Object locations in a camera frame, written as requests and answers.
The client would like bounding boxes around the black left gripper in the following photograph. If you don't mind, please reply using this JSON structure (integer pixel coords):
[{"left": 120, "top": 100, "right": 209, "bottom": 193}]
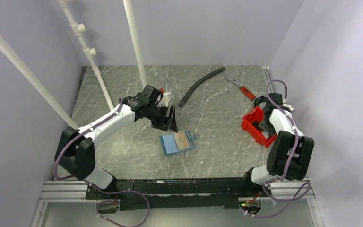
[{"left": 146, "top": 104, "right": 178, "bottom": 133}]

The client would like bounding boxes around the blue card holder wallet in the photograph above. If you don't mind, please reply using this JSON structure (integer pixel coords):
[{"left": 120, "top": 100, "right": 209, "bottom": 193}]
[{"left": 159, "top": 130, "right": 196, "bottom": 156}]

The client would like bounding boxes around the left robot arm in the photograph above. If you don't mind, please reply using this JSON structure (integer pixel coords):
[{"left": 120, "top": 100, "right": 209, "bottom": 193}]
[{"left": 54, "top": 85, "right": 178, "bottom": 199}]

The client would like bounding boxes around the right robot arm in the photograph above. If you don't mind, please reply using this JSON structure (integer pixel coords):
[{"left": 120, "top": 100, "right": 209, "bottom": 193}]
[{"left": 241, "top": 93, "right": 314, "bottom": 196}]

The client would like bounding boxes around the red plastic bin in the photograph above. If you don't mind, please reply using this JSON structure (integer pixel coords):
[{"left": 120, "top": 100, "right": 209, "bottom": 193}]
[{"left": 241, "top": 106, "right": 277, "bottom": 148}]

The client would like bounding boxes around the black base bar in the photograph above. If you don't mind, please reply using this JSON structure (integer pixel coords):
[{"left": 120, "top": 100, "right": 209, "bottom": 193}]
[{"left": 86, "top": 177, "right": 264, "bottom": 211}]

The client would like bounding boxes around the red-handled adjustable wrench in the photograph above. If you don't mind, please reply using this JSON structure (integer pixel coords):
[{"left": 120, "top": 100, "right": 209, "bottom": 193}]
[{"left": 225, "top": 75, "right": 256, "bottom": 101}]

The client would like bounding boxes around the aluminium rail at right edge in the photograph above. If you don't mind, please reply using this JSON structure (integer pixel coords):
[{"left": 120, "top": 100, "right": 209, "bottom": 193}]
[{"left": 261, "top": 66, "right": 274, "bottom": 93}]

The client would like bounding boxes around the aluminium rail at front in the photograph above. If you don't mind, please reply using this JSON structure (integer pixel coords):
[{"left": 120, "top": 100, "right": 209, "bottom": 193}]
[{"left": 39, "top": 178, "right": 315, "bottom": 203}]

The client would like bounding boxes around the black foam hose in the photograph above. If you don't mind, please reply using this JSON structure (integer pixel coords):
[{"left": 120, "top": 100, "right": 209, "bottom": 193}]
[{"left": 178, "top": 66, "right": 226, "bottom": 108}]

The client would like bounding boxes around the white PVC pipe frame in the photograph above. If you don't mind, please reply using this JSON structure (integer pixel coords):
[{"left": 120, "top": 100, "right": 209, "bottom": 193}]
[{"left": 0, "top": 0, "right": 147, "bottom": 128}]

